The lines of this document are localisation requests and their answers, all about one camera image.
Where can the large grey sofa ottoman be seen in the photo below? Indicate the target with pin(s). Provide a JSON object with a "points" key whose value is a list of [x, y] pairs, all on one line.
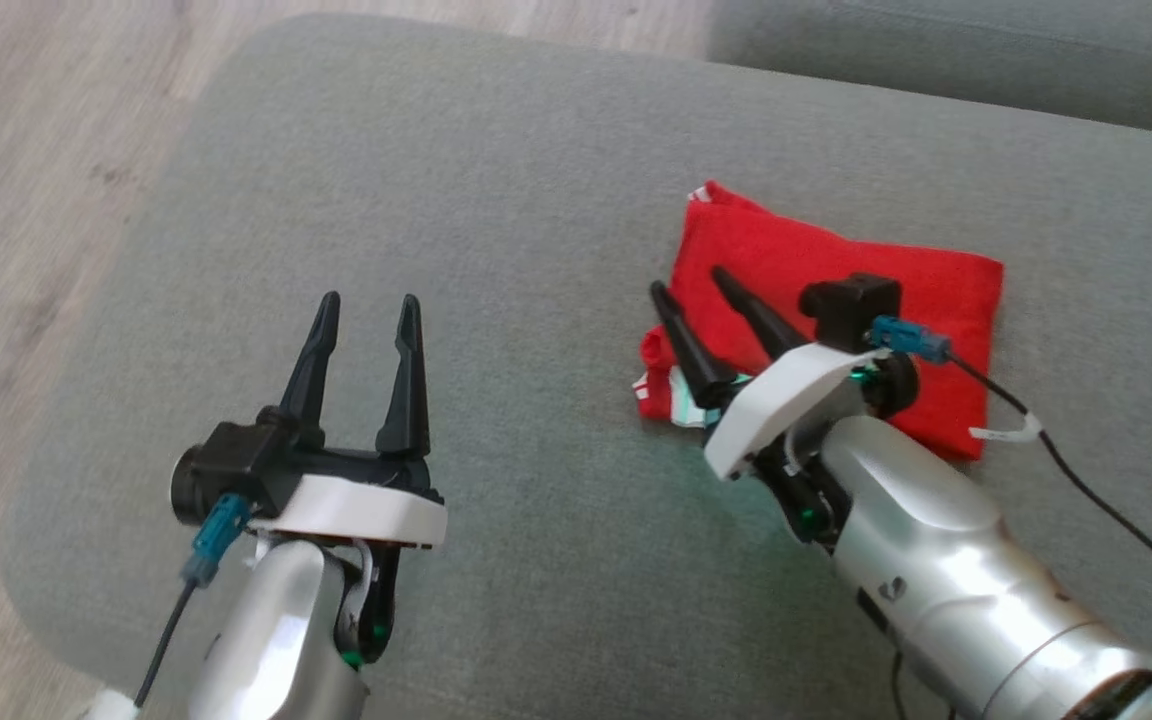
{"points": [[536, 200]]}

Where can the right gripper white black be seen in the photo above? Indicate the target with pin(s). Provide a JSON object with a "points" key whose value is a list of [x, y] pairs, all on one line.
{"points": [[786, 395]]}

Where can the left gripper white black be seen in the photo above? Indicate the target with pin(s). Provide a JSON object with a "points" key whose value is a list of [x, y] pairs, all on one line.
{"points": [[366, 505]]}

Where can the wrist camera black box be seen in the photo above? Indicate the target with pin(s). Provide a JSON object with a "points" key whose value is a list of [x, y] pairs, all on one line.
{"points": [[851, 310], [231, 465]]}

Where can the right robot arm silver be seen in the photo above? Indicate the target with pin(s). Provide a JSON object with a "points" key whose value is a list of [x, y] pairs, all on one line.
{"points": [[936, 560]]}

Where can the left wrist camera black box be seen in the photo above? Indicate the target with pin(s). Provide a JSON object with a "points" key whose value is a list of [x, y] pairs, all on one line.
{"points": [[231, 465]]}

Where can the grey sofa seat cushion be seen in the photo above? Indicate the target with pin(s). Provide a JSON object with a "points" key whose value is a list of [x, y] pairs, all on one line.
{"points": [[986, 50]]}

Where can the red and white garment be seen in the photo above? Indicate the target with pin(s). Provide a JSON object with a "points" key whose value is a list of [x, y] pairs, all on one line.
{"points": [[816, 260]]}

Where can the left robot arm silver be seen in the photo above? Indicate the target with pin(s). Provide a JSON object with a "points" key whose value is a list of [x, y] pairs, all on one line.
{"points": [[276, 630]]}

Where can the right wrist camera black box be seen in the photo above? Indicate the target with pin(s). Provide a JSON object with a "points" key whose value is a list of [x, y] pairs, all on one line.
{"points": [[851, 310]]}

